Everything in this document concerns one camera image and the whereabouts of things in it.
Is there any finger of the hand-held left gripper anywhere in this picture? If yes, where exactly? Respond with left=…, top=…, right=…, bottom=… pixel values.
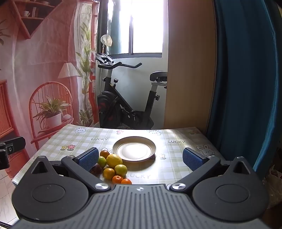
left=0, top=137, right=26, bottom=153

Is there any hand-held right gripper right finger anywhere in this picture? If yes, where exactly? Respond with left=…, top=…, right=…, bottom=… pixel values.
left=170, top=147, right=257, bottom=191

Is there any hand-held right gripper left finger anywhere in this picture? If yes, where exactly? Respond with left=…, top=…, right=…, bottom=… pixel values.
left=30, top=147, right=110, bottom=192

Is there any dark purple mangosteen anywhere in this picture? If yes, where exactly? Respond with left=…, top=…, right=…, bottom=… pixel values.
left=89, top=164, right=102, bottom=176

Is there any yellow lemon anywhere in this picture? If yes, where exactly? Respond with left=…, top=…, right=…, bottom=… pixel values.
left=106, top=154, right=122, bottom=168

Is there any round cream plate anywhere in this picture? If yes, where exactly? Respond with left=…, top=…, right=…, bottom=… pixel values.
left=112, top=137, right=157, bottom=162

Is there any green checked tablecloth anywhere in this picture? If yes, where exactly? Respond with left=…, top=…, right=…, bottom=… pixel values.
left=12, top=124, right=227, bottom=187

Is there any black exercise bike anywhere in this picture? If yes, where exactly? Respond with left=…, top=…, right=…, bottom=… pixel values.
left=95, top=53, right=168, bottom=129

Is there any brown crumpled bag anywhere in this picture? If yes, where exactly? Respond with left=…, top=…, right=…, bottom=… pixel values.
left=262, top=165, right=282, bottom=209

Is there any wooden cabinet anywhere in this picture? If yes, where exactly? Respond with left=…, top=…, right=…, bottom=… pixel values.
left=164, top=0, right=217, bottom=132

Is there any dark blue curtain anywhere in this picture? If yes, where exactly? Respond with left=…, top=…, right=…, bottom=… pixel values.
left=207, top=0, right=282, bottom=181

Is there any white crumpled bag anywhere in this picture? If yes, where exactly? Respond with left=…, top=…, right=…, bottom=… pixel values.
left=101, top=35, right=113, bottom=47

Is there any window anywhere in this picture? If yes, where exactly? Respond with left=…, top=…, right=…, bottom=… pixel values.
left=107, top=0, right=168, bottom=58

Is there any printed wall tapestry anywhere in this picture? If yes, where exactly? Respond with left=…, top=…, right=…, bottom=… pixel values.
left=0, top=0, right=99, bottom=183

